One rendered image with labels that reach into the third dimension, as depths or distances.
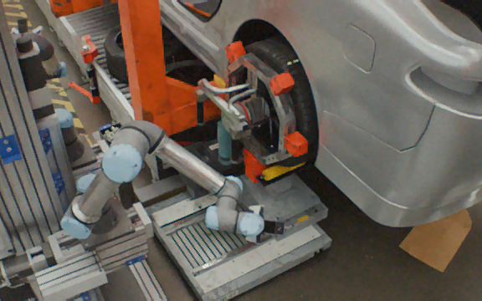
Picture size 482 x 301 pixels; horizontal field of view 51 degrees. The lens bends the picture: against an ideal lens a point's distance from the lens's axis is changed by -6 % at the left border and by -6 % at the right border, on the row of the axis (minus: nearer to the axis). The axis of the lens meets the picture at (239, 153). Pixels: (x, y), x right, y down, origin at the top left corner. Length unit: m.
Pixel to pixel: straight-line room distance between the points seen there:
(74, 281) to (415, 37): 1.56
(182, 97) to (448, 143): 1.59
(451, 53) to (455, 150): 0.38
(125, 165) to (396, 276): 1.91
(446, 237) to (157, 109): 1.88
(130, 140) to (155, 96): 1.21
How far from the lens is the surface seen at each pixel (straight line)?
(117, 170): 1.67
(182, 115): 3.03
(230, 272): 2.92
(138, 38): 2.67
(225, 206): 1.80
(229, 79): 2.79
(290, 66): 2.47
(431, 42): 1.81
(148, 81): 2.81
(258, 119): 2.40
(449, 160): 2.00
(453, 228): 3.46
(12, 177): 2.14
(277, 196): 3.09
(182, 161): 1.80
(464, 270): 3.28
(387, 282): 3.09
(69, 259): 2.24
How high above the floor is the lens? 2.43
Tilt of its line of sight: 41 degrees down
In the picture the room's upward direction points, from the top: straight up
